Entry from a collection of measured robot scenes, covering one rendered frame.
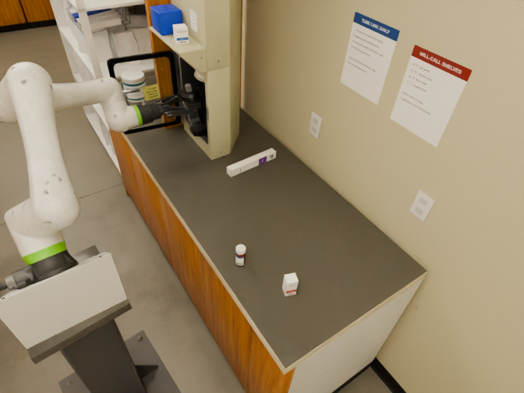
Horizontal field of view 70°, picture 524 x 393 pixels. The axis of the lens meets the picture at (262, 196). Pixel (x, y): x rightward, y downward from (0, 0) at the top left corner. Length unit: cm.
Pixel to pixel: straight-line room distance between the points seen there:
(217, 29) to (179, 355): 171
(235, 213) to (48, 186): 76
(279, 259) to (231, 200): 38
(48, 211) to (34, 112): 30
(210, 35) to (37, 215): 92
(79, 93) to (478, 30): 136
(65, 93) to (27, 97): 30
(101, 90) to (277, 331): 116
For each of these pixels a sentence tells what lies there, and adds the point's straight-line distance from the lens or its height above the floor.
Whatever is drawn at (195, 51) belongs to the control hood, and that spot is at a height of 151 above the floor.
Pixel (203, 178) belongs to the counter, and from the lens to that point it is 180.
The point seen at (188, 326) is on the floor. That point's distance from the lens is 240.
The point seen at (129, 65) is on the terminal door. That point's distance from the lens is 191.
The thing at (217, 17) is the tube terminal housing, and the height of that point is 162.
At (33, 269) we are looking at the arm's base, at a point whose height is 112.
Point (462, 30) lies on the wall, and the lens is 130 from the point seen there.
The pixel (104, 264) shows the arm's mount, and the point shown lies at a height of 116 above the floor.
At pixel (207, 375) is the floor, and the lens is 227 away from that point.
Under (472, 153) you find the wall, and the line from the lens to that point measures 135.
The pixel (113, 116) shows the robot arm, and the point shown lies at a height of 124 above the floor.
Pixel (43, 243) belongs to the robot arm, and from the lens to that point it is 135.
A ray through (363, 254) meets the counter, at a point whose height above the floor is 94.
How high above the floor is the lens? 212
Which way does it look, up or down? 43 degrees down
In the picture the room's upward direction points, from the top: 4 degrees clockwise
